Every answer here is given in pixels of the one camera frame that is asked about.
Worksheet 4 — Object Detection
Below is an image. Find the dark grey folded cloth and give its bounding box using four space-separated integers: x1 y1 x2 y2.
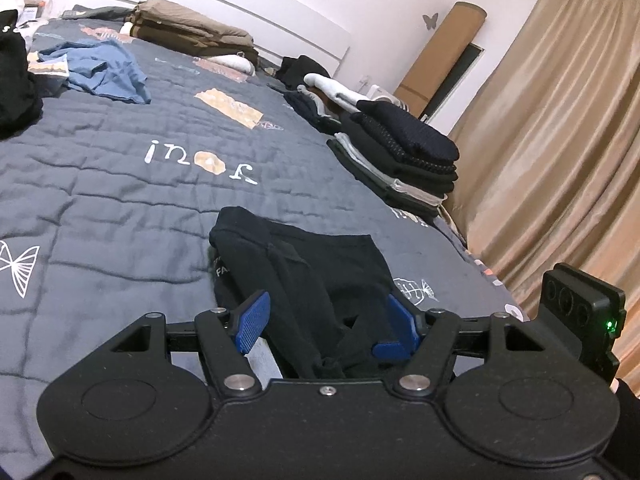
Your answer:
62 5 136 22

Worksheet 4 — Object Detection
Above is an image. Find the pile of black clothes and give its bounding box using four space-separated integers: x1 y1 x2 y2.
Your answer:
0 10 45 133

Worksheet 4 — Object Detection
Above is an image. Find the blue shirt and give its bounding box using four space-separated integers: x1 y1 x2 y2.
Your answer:
37 39 152 106

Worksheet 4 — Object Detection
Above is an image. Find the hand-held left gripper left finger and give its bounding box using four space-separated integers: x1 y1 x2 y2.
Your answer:
107 290 272 397

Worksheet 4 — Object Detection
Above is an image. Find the white headboard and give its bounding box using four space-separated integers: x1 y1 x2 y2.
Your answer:
30 0 351 63

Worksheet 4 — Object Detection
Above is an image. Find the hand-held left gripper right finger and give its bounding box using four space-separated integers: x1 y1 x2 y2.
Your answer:
387 292 551 397

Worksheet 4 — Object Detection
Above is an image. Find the navy folded garment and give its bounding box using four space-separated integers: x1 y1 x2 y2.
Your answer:
282 89 346 135

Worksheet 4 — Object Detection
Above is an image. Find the beige curtain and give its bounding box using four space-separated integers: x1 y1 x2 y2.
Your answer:
445 0 640 346

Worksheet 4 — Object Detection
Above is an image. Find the black printed T-shirt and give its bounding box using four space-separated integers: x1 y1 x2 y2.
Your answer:
209 206 401 381

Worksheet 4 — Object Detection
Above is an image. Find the tall cardboard box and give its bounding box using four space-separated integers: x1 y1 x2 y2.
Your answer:
394 1 487 111

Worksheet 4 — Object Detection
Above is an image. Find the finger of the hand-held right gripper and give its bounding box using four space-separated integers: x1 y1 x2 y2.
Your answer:
372 340 418 362

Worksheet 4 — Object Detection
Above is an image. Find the brown folded blanket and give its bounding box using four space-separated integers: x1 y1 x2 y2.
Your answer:
122 0 260 63

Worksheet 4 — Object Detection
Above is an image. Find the black crumpled cloth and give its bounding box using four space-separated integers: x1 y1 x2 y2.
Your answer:
276 55 332 88

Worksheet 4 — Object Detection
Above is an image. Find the grey printed quilt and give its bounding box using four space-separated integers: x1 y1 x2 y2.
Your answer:
0 17 531 461

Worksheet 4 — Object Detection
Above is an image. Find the dark framed panel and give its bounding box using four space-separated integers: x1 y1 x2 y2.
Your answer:
424 42 486 123

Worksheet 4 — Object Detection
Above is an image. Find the stack of folded clothes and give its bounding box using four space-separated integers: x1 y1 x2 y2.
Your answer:
327 100 461 218

